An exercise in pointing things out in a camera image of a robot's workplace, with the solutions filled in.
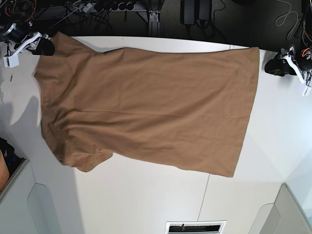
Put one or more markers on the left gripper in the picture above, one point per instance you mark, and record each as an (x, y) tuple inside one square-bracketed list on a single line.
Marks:
[(278, 66)]

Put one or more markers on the brown t-shirt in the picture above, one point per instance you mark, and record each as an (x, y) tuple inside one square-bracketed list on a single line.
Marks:
[(188, 110)]

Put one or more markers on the black power adapter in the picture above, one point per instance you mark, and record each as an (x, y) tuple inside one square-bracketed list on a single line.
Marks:
[(187, 12)]

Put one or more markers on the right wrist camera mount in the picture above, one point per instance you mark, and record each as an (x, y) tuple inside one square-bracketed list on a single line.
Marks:
[(11, 59)]

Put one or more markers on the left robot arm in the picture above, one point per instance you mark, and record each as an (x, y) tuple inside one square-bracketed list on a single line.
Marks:
[(302, 29)]

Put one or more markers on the orange fabric item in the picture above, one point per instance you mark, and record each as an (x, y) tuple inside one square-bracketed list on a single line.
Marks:
[(4, 173)]

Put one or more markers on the aluminium frame post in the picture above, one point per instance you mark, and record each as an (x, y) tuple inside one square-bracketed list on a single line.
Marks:
[(154, 23)]

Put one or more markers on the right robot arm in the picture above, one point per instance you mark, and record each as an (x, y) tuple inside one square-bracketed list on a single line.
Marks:
[(16, 20)]

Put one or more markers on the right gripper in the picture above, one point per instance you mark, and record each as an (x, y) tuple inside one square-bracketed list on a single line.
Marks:
[(18, 33)]

